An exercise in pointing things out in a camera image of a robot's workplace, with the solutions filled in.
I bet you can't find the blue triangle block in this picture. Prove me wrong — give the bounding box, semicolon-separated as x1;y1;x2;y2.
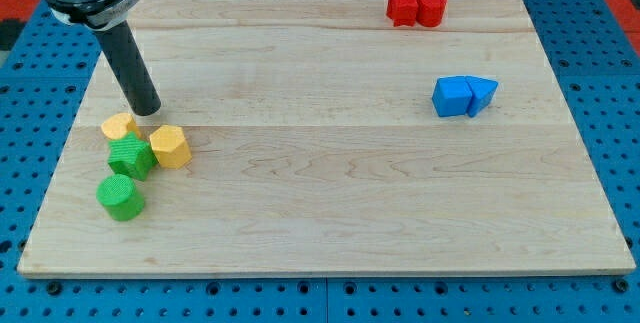
465;76;499;117

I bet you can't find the green star block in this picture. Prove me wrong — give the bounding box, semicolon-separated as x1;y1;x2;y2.
108;132;158;181

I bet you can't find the yellow heart block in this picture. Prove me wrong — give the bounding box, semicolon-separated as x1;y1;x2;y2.
101;112;142;140

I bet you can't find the light wooden board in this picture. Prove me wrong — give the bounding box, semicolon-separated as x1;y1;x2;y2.
18;0;636;279

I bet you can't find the blue cube block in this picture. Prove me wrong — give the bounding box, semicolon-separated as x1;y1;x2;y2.
432;76;473;117

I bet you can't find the red cylinder block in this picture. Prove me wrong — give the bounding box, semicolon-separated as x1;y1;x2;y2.
416;0;447;28

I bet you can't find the green cylinder block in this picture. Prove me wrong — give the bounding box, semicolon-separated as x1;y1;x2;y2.
96;174;145;221

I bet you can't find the red star block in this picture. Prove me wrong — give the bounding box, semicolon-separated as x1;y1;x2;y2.
386;0;419;27

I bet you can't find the yellow hexagon block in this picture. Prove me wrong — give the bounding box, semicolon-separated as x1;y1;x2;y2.
149;125;192;169

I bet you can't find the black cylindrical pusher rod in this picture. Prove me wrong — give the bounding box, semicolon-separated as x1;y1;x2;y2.
94;21;161;116

